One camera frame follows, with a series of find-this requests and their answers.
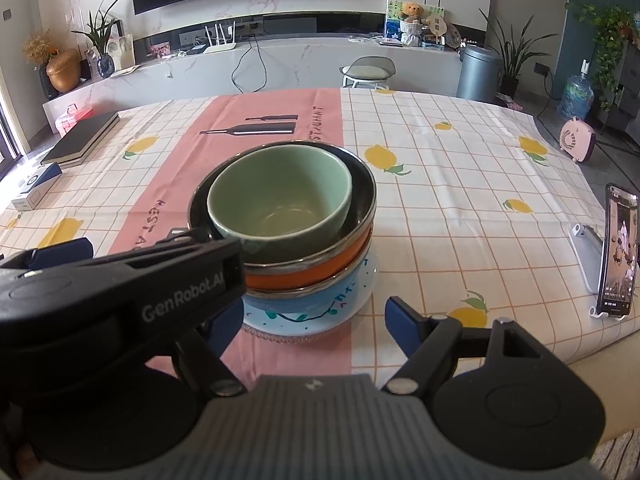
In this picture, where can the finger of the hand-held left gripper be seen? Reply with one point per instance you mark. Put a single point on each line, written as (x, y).
(189, 236)
(62, 251)

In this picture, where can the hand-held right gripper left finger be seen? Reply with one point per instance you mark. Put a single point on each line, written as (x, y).
(227, 327)

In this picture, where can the golden brown vase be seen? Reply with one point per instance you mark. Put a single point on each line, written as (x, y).
(64, 72)

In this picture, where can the teddy bear toy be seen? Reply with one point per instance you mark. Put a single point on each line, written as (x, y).
(392, 17)

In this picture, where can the small pink photo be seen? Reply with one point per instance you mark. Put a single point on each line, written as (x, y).
(161, 50)

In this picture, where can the blue white box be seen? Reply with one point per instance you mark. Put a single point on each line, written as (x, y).
(37, 187)

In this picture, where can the white marble tv console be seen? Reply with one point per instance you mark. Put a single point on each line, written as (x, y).
(300, 67)

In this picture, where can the pink storage box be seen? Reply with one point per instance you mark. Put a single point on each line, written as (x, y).
(72, 117)

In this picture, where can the white fruit painted plate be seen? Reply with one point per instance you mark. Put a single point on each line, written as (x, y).
(325, 325)

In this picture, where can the black notebook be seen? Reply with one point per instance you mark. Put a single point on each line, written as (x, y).
(82, 137)

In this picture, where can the dried yellow flowers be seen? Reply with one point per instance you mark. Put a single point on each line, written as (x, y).
(40, 47)

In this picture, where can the blue water bottle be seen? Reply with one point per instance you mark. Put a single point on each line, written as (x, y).
(578, 95)

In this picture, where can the smartphone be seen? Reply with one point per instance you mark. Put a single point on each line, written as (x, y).
(620, 250)

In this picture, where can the pink fan heater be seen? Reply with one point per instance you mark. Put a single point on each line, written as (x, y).
(576, 139)

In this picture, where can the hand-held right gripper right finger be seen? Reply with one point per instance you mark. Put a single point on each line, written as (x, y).
(404, 325)

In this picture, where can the grey trash can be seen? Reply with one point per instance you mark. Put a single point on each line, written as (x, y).
(479, 75)

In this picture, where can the orange steel bowl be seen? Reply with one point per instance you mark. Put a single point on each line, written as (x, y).
(325, 272)

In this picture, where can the green ceramic bowl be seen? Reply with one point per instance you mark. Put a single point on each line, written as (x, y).
(280, 195)

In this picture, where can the long leaf potted plant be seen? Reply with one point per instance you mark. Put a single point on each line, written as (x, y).
(510, 55)

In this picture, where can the portrait photo frame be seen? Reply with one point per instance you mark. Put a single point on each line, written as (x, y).
(120, 52)

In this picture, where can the white router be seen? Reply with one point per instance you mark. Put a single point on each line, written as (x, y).
(220, 47)

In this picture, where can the dark grey cabinet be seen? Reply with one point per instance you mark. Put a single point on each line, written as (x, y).
(625, 95)

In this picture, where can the blue steel bowl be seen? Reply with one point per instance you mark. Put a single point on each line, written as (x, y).
(310, 302)

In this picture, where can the grass plant in blue vase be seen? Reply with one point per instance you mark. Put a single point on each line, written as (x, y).
(102, 40)

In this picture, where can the round decorative fan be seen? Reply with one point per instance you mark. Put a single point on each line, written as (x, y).
(450, 35)

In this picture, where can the white phone stand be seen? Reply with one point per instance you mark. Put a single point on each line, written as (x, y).
(587, 257)

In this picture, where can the clear glass plate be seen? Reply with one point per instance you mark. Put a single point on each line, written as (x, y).
(285, 338)

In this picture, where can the grey stool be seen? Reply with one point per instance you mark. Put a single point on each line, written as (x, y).
(369, 71)

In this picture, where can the green climbing vine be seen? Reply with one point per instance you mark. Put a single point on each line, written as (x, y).
(610, 35)

